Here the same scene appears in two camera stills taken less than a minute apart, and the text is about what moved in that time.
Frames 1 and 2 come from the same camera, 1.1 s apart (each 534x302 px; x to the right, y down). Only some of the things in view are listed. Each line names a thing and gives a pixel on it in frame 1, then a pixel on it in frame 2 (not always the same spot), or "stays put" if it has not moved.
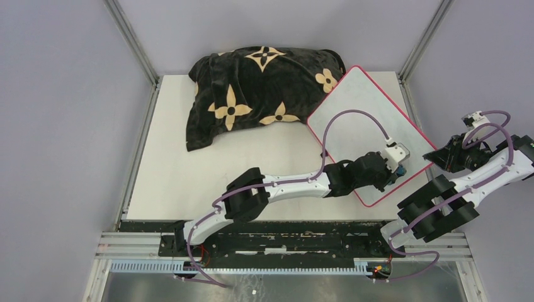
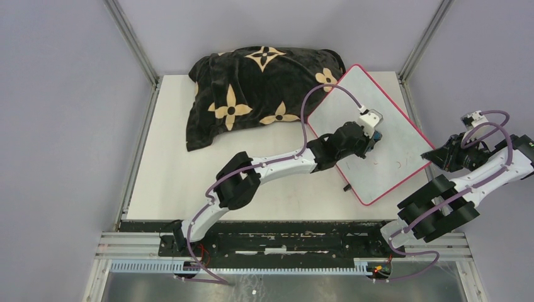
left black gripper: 387,175 → 368,144
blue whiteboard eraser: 400,170 → 377,135
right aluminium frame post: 425,39 stays put
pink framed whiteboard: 352,135 stays put
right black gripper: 447,157 stays put
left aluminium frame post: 126,29 stays put
